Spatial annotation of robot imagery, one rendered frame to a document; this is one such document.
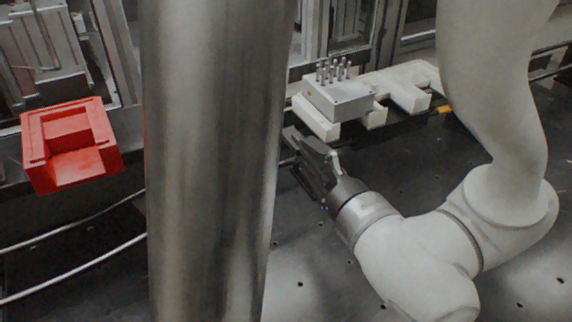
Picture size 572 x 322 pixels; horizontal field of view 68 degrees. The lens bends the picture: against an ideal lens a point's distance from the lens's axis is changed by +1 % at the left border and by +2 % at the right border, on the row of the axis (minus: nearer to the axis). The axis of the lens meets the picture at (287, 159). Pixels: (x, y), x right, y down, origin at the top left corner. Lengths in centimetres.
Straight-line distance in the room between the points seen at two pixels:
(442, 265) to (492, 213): 9
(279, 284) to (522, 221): 43
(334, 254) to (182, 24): 67
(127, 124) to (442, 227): 56
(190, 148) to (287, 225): 64
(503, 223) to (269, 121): 39
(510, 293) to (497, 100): 59
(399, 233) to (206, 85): 39
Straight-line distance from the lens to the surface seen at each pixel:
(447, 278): 55
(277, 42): 27
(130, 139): 79
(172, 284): 34
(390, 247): 57
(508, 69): 33
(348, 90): 85
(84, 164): 75
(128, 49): 83
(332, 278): 82
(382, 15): 107
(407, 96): 95
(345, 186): 65
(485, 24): 30
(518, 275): 93
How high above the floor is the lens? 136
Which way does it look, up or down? 40 degrees down
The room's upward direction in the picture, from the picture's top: straight up
